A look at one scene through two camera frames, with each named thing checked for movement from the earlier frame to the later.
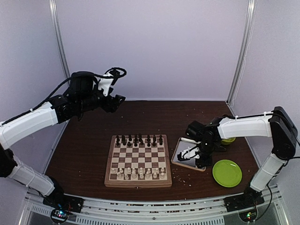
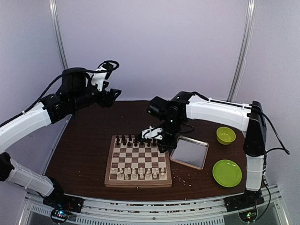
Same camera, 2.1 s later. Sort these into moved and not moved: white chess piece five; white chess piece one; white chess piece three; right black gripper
Moved: right black gripper
Not moved: white chess piece five; white chess piece three; white chess piece one
